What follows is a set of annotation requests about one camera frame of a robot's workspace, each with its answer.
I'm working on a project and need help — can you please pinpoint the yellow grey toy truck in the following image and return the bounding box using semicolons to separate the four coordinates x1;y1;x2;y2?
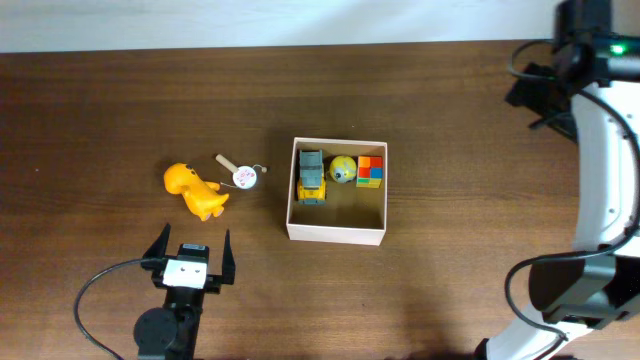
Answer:
297;150;326;205

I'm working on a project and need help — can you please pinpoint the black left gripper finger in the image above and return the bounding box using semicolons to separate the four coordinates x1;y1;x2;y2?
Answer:
221;229;236;285
142;223;171;259

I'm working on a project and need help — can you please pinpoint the colourful puzzle cube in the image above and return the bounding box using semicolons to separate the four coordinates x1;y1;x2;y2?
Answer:
356;156;384;189

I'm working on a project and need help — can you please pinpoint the pink cardboard box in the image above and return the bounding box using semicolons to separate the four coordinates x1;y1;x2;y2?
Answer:
286;137;388;246

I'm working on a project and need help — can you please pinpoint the orange rubber dinosaur toy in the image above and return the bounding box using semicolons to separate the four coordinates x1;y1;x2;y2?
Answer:
163;163;229;222

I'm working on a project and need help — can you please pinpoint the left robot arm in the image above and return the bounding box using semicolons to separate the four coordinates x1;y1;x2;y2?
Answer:
133;225;236;360

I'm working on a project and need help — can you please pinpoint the yellow grey toy ball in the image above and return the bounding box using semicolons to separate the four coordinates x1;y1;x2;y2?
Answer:
329;155;358;184

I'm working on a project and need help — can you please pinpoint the wooden pig rattle drum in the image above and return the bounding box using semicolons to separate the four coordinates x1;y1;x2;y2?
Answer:
214;154;269;190

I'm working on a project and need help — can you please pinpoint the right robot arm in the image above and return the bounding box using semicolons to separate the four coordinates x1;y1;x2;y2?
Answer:
474;0;639;359

